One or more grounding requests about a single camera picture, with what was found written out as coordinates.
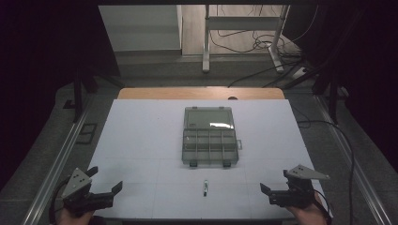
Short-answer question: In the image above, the clear plastic compartment box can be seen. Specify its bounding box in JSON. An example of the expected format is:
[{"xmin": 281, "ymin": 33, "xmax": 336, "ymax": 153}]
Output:
[{"xmin": 181, "ymin": 106, "xmax": 244, "ymax": 169}]

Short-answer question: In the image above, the white metal desk frame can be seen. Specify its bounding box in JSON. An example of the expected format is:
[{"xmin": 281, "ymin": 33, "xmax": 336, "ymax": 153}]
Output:
[{"xmin": 202, "ymin": 4, "xmax": 291, "ymax": 75}]

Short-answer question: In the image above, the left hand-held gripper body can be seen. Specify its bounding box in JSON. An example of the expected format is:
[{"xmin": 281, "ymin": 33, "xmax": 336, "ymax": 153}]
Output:
[{"xmin": 61, "ymin": 167, "xmax": 115, "ymax": 218}]

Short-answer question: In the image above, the tangle of black floor cables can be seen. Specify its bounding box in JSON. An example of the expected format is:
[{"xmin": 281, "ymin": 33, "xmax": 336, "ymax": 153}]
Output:
[{"xmin": 208, "ymin": 4, "xmax": 318, "ymax": 54}]

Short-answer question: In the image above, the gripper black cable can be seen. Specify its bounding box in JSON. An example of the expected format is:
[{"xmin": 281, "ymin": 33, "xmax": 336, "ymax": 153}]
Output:
[
  {"xmin": 48, "ymin": 178, "xmax": 70, "ymax": 225},
  {"xmin": 314, "ymin": 196, "xmax": 333, "ymax": 225}
]

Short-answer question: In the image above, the black stand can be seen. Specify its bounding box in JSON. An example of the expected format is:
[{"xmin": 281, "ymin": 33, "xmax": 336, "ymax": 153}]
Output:
[
  {"xmin": 283, "ymin": 59, "xmax": 349, "ymax": 126},
  {"xmin": 63, "ymin": 62, "xmax": 125, "ymax": 124}
]

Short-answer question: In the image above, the long black cable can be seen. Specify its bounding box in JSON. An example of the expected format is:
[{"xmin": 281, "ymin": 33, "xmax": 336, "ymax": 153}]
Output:
[{"xmin": 290, "ymin": 104, "xmax": 357, "ymax": 225}]

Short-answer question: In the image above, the person's right hand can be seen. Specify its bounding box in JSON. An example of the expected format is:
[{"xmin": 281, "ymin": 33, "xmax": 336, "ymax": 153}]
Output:
[{"xmin": 284, "ymin": 192, "xmax": 330, "ymax": 225}]

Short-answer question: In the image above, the person's left hand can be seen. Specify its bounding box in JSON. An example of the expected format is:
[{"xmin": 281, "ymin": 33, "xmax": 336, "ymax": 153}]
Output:
[{"xmin": 56, "ymin": 206, "xmax": 96, "ymax": 225}]

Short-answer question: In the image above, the aluminium rail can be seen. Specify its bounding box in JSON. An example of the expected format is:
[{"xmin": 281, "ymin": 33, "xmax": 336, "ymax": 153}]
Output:
[
  {"xmin": 314, "ymin": 94, "xmax": 392, "ymax": 225},
  {"xmin": 21, "ymin": 104, "xmax": 92, "ymax": 225}
]

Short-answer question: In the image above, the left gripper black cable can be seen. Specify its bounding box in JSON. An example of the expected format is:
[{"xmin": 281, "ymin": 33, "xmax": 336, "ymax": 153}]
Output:
[{"xmin": 48, "ymin": 178, "xmax": 70, "ymax": 225}]

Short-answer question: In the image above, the dark floor plate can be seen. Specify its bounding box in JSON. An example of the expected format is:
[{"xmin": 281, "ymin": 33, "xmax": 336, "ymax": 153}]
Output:
[{"xmin": 75, "ymin": 123, "xmax": 99, "ymax": 145}]

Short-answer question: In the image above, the white table mat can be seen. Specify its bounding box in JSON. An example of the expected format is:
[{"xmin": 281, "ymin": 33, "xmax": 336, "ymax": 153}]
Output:
[{"xmin": 88, "ymin": 98, "xmax": 325, "ymax": 220}]

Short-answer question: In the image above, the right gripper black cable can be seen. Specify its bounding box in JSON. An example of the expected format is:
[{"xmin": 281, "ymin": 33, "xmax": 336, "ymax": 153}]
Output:
[{"xmin": 314, "ymin": 196, "xmax": 333, "ymax": 225}]

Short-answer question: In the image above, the white power strip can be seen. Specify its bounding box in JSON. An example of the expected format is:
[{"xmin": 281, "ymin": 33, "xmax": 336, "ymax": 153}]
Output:
[{"xmin": 292, "ymin": 66, "xmax": 310, "ymax": 80}]

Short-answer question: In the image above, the white cabinet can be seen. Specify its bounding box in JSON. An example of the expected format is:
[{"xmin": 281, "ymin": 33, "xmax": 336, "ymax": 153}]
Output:
[{"xmin": 98, "ymin": 4, "xmax": 184, "ymax": 53}]

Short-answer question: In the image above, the wooden table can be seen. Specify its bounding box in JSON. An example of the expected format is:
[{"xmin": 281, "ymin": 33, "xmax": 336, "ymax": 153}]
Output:
[{"xmin": 117, "ymin": 87, "xmax": 286, "ymax": 101}]

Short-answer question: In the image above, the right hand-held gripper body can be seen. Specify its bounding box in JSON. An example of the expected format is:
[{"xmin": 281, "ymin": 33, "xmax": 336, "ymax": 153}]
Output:
[{"xmin": 268, "ymin": 164, "xmax": 331, "ymax": 210}]

